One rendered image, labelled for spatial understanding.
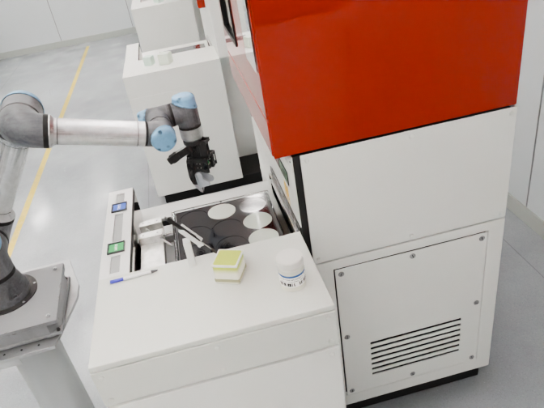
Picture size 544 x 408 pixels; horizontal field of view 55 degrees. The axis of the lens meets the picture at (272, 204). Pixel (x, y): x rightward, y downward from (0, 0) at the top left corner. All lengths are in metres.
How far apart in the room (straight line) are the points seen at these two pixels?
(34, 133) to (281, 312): 0.82
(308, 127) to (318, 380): 0.70
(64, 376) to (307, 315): 1.02
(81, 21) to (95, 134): 8.11
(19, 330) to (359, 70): 1.23
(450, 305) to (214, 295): 0.96
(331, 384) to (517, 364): 1.17
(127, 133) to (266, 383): 0.80
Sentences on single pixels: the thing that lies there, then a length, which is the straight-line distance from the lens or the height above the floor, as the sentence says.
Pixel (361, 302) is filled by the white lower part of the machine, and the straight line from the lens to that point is 1.86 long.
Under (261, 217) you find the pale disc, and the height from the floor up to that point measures 0.90.
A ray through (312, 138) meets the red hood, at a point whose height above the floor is 1.26.
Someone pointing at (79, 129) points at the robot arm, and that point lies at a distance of 1.56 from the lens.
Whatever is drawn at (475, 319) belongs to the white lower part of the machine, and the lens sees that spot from 2.17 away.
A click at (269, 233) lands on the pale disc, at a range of 1.73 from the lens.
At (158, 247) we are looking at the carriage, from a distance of 1.83.
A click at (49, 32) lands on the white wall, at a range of 9.76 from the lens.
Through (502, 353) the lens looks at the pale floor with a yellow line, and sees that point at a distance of 2.57.
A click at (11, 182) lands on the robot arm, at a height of 1.22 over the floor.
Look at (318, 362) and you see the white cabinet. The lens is 1.47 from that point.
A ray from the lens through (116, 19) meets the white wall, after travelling 9.59.
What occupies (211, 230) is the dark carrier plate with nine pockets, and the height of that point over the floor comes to 0.90.
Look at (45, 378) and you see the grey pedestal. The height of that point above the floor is 0.57.
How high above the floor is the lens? 1.89
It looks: 32 degrees down
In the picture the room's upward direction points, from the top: 10 degrees counter-clockwise
